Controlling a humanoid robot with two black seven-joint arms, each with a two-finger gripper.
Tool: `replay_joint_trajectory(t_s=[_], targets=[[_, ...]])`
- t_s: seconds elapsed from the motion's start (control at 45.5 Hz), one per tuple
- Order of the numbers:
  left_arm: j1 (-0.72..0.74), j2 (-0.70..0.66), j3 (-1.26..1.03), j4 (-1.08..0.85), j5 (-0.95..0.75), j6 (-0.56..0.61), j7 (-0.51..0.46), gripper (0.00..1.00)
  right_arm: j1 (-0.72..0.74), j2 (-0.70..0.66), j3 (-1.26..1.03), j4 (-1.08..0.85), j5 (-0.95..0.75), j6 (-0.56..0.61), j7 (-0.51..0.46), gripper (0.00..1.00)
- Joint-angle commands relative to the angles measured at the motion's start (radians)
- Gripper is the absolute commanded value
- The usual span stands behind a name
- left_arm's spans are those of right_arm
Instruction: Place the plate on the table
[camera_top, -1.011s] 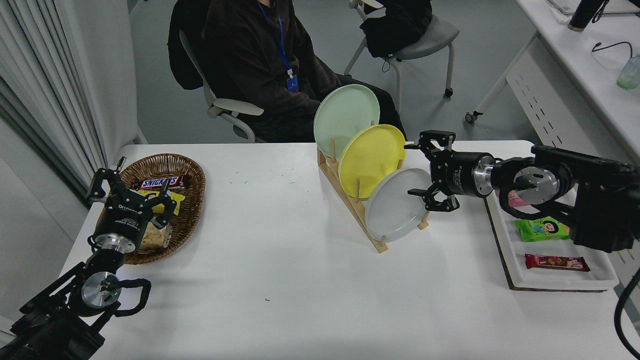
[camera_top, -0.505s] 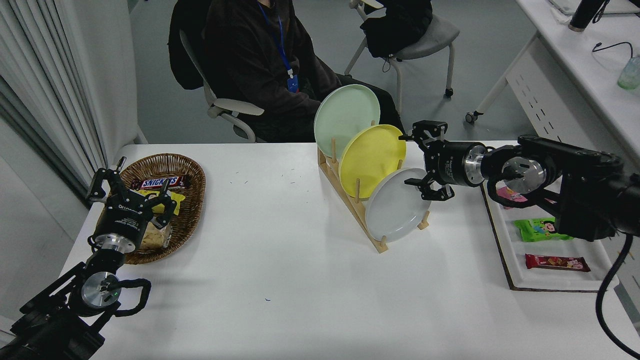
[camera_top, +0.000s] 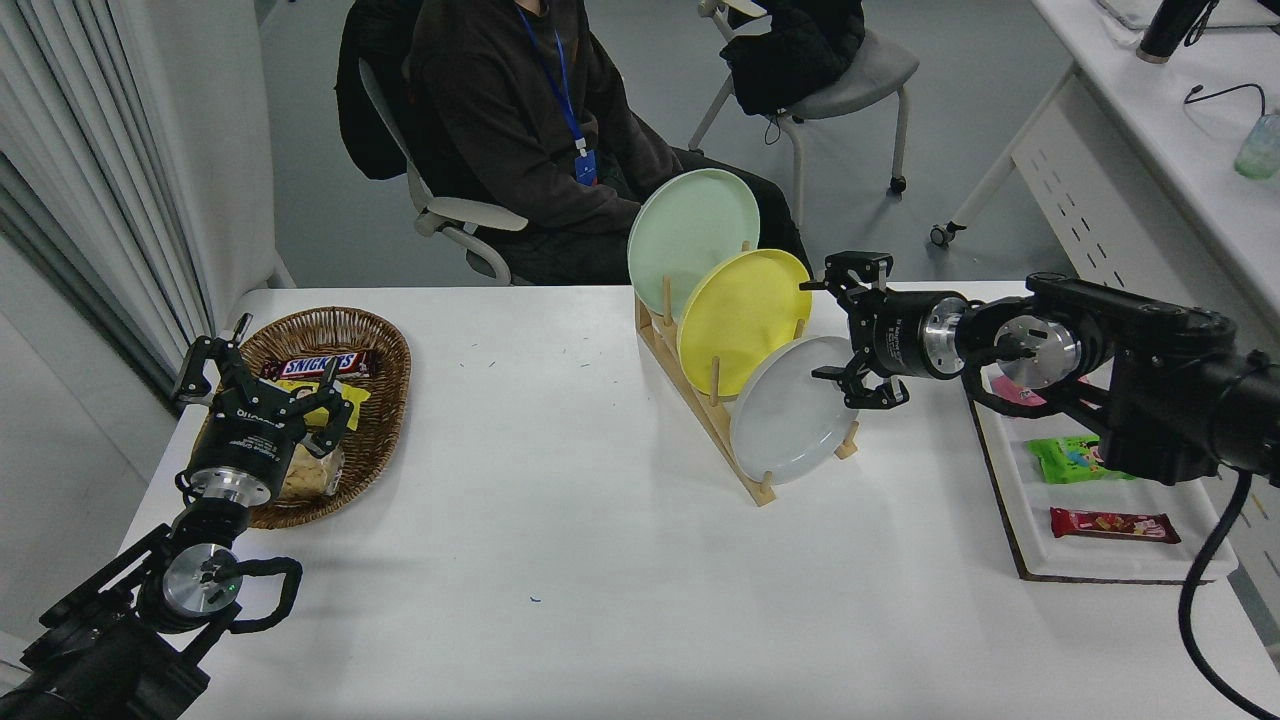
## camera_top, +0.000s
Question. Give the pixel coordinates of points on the grey plate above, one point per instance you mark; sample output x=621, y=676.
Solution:
x=790, y=420

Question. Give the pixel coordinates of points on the clear bag of crackers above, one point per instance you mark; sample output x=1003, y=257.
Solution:
x=310, y=478

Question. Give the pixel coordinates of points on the black flask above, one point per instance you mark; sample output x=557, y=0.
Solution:
x=1165, y=25

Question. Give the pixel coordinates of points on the pink snack packet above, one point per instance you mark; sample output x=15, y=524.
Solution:
x=1015, y=395

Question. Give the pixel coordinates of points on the yellow snack packet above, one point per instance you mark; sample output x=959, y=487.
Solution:
x=356, y=400

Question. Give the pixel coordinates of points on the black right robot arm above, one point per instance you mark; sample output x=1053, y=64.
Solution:
x=1170, y=380

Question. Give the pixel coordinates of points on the clear green bottle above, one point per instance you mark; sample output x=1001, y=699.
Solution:
x=1260, y=150

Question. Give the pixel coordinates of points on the grey chair with castors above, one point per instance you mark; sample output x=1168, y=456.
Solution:
x=860, y=75

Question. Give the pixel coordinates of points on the green snack packet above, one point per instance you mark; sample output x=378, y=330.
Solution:
x=1065, y=460

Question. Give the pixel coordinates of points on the black jacket on grey chair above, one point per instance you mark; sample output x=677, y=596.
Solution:
x=790, y=55

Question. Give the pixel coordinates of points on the wooden plate rack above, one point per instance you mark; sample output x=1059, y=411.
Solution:
x=765, y=492

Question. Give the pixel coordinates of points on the white curtain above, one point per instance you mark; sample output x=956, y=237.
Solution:
x=60, y=120

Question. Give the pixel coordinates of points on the red snack bar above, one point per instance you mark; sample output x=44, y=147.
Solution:
x=1115, y=525

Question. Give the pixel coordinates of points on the brown wicker basket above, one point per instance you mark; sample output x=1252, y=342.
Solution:
x=385, y=420

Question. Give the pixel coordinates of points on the pale green plate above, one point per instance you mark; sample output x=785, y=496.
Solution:
x=690, y=235

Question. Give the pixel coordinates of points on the person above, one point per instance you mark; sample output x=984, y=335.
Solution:
x=500, y=120

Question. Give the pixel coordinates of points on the yellow plate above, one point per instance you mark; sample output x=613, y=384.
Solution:
x=745, y=315

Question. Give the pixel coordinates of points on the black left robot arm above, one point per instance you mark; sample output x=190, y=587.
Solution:
x=90, y=660

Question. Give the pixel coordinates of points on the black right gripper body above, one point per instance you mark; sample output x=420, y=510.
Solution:
x=895, y=335

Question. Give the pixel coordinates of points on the white rectangular tray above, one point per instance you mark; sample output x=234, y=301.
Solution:
x=1100, y=560

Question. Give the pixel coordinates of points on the white office chair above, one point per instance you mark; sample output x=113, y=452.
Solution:
x=470, y=213

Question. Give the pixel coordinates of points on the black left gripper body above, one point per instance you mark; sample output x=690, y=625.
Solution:
x=250, y=440

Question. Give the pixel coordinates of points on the Snickers chocolate bar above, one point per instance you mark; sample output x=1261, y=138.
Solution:
x=320, y=365

